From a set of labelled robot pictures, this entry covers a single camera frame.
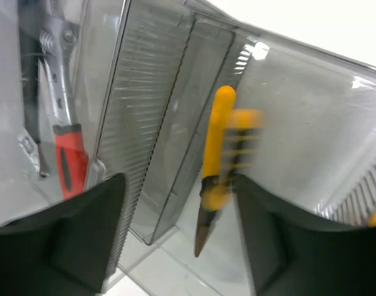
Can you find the black handled adjustable wrench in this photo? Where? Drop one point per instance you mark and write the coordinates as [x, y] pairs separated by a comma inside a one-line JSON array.
[[30, 14]]

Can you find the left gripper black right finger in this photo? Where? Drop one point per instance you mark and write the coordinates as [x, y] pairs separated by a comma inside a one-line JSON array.
[[291, 251]]

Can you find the red handled adjustable wrench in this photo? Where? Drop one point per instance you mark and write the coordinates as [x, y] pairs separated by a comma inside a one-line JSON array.
[[58, 38]]

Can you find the yellow black long-nose pliers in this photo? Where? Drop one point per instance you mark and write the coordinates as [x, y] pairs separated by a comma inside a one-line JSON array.
[[232, 135]]

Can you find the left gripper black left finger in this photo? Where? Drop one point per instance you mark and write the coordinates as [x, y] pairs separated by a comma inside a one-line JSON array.
[[64, 249]]

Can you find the clear stacked plastic container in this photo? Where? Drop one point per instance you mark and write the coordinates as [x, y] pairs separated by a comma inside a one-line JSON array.
[[82, 77]]

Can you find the clear plastic pull-out drawer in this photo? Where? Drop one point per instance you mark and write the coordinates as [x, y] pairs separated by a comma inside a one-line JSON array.
[[318, 145]]

